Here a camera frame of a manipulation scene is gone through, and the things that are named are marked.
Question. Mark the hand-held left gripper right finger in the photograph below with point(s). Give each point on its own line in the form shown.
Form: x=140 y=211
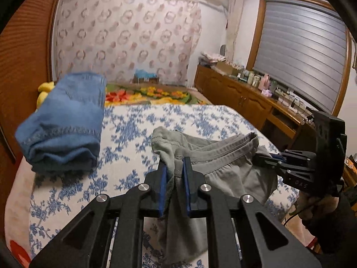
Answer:
x=186 y=189

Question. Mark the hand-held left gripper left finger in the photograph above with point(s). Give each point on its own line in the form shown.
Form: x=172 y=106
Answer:
x=163 y=189

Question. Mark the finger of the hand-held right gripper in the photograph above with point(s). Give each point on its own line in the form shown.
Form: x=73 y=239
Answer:
x=292 y=155
x=267 y=163

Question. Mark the grey pants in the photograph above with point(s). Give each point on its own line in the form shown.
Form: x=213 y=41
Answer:
x=223 y=178

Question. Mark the person's right forearm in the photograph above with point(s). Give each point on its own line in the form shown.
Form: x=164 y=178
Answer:
x=334 y=231

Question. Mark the person's right hand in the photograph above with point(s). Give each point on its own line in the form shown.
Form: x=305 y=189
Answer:
x=318 y=208

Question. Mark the white power strips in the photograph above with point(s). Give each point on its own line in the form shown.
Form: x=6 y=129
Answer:
x=292 y=102

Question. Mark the pink tissue box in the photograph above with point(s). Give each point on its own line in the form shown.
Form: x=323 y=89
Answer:
x=267 y=93

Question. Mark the blue floral white bedspread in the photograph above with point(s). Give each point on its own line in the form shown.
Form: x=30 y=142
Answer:
x=125 y=134

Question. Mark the pink bottle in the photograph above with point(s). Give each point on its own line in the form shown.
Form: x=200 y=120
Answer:
x=265 y=82

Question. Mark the wooden sideboard cabinet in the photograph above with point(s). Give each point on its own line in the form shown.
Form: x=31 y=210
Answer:
x=231 y=92

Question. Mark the group of toiletry bottles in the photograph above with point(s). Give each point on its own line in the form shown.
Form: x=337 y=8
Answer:
x=251 y=78

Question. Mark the colourful flower blanket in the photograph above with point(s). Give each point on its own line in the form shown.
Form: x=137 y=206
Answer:
x=150 y=92

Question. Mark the cardboard box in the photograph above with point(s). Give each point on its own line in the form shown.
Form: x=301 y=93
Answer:
x=226 y=67

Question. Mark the grey window blind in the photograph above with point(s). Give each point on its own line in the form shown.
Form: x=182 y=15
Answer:
x=301 y=47

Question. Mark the blue cloth in box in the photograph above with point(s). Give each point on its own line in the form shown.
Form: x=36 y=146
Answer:
x=145 y=74

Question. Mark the folded blue jeans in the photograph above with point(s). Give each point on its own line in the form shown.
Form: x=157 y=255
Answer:
x=69 y=117

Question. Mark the stack of folded cloths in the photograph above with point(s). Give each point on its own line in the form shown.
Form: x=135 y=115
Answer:
x=212 y=57

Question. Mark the small grey fan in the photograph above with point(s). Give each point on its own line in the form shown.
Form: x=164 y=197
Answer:
x=222 y=49

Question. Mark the beige side curtain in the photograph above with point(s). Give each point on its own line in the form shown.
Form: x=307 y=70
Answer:
x=234 y=25

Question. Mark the pink fleece blanket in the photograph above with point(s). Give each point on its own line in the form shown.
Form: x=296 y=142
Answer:
x=16 y=215

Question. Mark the yellow plush toy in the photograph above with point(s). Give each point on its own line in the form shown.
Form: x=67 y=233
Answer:
x=44 y=92

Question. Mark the wooden slatted door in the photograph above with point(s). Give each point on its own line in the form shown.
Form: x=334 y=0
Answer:
x=28 y=47

